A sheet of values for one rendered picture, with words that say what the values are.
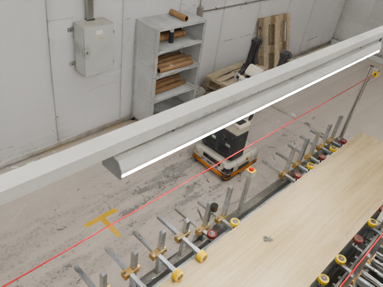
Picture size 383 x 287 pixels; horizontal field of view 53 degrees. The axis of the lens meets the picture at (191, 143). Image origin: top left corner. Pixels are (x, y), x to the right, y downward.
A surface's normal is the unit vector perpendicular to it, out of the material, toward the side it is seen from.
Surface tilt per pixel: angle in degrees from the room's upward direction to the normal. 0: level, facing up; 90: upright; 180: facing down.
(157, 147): 61
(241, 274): 0
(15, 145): 90
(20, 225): 0
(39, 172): 0
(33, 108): 90
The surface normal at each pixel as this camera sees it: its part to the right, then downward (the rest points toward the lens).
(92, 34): 0.70, 0.49
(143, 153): 0.68, 0.04
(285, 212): 0.13, -0.80
